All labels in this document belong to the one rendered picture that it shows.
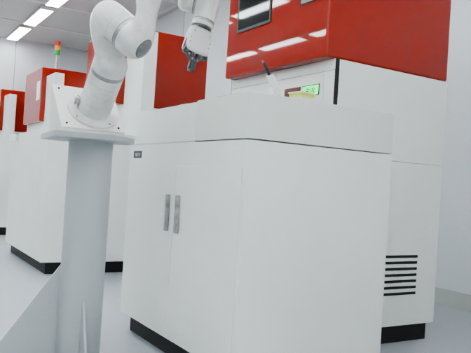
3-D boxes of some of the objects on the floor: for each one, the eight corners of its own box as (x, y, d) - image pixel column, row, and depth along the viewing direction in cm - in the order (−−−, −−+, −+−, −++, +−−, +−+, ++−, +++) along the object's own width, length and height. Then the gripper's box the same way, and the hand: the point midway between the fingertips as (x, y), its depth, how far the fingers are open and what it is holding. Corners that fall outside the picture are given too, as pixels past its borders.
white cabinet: (237, 319, 296) (247, 156, 297) (378, 380, 214) (392, 155, 215) (115, 329, 263) (127, 145, 263) (226, 406, 181) (243, 139, 182)
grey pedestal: (-27, 386, 184) (-9, 122, 185) (-32, 347, 224) (-17, 129, 225) (133, 372, 206) (148, 136, 207) (103, 338, 246) (115, 141, 247)
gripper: (190, 16, 222) (177, 62, 220) (223, 32, 230) (211, 76, 228) (181, 20, 229) (169, 65, 227) (213, 35, 237) (202, 78, 234)
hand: (191, 66), depth 228 cm, fingers closed
